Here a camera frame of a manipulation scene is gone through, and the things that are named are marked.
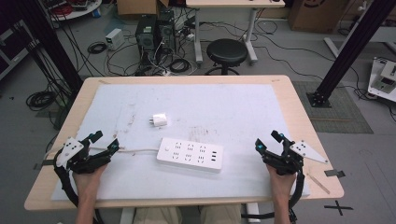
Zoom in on black computer tower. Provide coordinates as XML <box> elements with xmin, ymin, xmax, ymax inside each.
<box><xmin>134</xmin><ymin>14</ymin><xmax>159</xmax><ymax>65</ymax></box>
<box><xmin>156</xmin><ymin>9</ymin><xmax>177</xmax><ymax>54</ymax></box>

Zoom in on white foam mat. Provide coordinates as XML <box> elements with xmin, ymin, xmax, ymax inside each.
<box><xmin>50</xmin><ymin>82</ymin><xmax>311</xmax><ymax>202</ymax></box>

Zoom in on black metal stand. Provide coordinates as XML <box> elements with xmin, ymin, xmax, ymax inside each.
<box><xmin>305</xmin><ymin>0</ymin><xmax>396</xmax><ymax>109</ymax></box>
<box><xmin>13</xmin><ymin>0</ymin><xmax>84</xmax><ymax>92</ymax></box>

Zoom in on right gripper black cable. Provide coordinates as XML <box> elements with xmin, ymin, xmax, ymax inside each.
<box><xmin>240</xmin><ymin>170</ymin><xmax>306</xmax><ymax>224</ymax></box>

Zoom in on white charger plug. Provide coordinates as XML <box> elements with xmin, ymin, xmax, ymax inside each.
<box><xmin>148</xmin><ymin>113</ymin><xmax>169</xmax><ymax>128</ymax></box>

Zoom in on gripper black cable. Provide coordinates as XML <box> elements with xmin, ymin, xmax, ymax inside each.
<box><xmin>52</xmin><ymin>157</ymin><xmax>106</xmax><ymax>224</ymax></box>
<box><xmin>240</xmin><ymin>170</ymin><xmax>306</xmax><ymax>224</ymax></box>

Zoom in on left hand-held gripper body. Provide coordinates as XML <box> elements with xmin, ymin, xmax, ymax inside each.
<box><xmin>55</xmin><ymin>136</ymin><xmax>112</xmax><ymax>175</ymax></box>

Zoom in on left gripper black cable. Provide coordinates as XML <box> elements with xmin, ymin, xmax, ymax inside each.
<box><xmin>52</xmin><ymin>157</ymin><xmax>106</xmax><ymax>224</ymax></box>

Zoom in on black round stool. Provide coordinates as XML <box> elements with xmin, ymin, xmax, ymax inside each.
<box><xmin>205</xmin><ymin>38</ymin><xmax>249</xmax><ymax>77</ymax></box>

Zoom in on large cardboard box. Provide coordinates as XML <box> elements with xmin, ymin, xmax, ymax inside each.
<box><xmin>287</xmin><ymin>0</ymin><xmax>349</xmax><ymax>35</ymax></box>

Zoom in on white power strip cable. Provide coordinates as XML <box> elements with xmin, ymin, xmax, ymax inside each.
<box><xmin>43</xmin><ymin>146</ymin><xmax>161</xmax><ymax>161</ymax></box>

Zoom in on person's legs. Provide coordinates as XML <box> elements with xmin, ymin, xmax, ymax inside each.
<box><xmin>133</xmin><ymin>203</ymin><xmax>243</xmax><ymax>224</ymax></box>

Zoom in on grey tape piece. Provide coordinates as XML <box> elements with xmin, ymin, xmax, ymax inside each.
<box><xmin>33</xmin><ymin>159</ymin><xmax>56</xmax><ymax>171</ymax></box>
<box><xmin>323</xmin><ymin>169</ymin><xmax>347</xmax><ymax>179</ymax></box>

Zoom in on white round table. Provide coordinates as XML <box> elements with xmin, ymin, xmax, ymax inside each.
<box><xmin>39</xmin><ymin>0</ymin><xmax>103</xmax><ymax>21</ymax></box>

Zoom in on person's left hand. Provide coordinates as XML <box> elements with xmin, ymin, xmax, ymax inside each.
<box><xmin>72</xmin><ymin>163</ymin><xmax>108</xmax><ymax>200</ymax></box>

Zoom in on white power strip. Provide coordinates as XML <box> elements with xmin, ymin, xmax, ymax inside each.
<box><xmin>156</xmin><ymin>136</ymin><xmax>224</xmax><ymax>174</ymax></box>

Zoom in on white power supply box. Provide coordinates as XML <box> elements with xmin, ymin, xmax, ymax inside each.
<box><xmin>105</xmin><ymin>28</ymin><xmax>126</xmax><ymax>51</ymax></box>

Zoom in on grey floor mat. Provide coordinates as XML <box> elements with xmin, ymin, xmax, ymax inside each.
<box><xmin>291</xmin><ymin>80</ymin><xmax>375</xmax><ymax>135</ymax></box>

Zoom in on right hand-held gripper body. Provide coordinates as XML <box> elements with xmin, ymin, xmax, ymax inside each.
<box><xmin>262</xmin><ymin>140</ymin><xmax>330</xmax><ymax>176</ymax></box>

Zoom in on white device with circuit boards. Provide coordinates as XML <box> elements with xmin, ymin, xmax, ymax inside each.
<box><xmin>367</xmin><ymin>57</ymin><xmax>396</xmax><ymax>104</ymax></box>

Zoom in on coiled black cable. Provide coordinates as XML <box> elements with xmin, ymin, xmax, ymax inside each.
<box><xmin>87</xmin><ymin>41</ymin><xmax>108</xmax><ymax>55</ymax></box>
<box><xmin>25</xmin><ymin>91</ymin><xmax>58</xmax><ymax>112</ymax></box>
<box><xmin>168</xmin><ymin>58</ymin><xmax>191</xmax><ymax>75</ymax></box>

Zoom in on person's right hand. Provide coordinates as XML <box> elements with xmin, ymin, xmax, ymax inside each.
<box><xmin>265</xmin><ymin>164</ymin><xmax>297</xmax><ymax>203</ymax></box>

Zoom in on white desk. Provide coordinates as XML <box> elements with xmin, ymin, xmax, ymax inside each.
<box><xmin>185</xmin><ymin>0</ymin><xmax>286</xmax><ymax>65</ymax></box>

